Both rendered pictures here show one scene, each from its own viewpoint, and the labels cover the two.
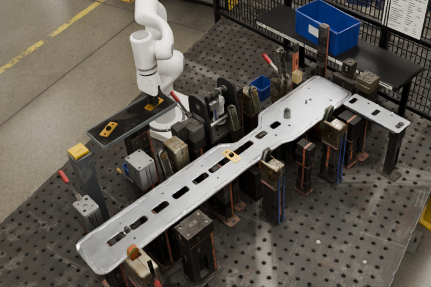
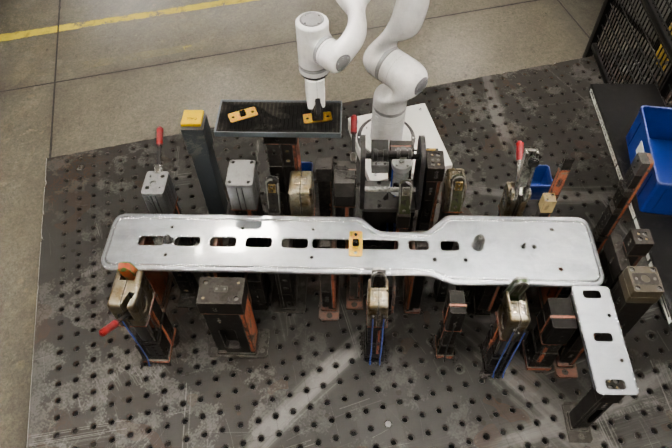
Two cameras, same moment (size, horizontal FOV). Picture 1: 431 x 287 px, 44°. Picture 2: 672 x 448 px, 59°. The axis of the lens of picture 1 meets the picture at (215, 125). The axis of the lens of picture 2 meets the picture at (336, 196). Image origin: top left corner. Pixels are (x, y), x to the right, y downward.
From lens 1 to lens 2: 1.07 m
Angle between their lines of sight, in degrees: 30
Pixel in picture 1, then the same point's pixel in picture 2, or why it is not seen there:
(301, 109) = (505, 251)
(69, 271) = not seen: hidden behind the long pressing
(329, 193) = (468, 378)
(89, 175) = (197, 152)
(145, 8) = not seen: outside the picture
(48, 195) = not seen: hidden behind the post
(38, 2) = not seen: outside the picture
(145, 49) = (305, 42)
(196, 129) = (342, 181)
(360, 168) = (545, 382)
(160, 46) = (325, 49)
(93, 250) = (122, 234)
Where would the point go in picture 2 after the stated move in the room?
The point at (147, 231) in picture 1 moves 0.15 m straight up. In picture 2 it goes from (182, 258) to (170, 227)
